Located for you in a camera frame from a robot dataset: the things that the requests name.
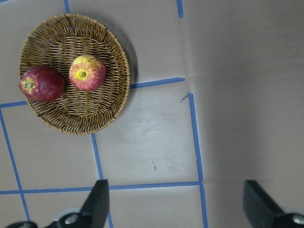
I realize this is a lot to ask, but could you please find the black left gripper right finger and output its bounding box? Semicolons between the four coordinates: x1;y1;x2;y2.
242;180;304;228

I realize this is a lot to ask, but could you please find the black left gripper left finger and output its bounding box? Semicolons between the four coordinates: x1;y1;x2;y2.
49;180;110;228

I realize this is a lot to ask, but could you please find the yellow-red apple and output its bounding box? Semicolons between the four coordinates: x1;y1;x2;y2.
69;55;107;91

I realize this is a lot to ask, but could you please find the brown wicker basket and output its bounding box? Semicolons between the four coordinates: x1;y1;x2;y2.
19;13;131;135

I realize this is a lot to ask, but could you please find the dark red apple in basket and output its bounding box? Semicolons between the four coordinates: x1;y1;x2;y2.
19;65;65;103

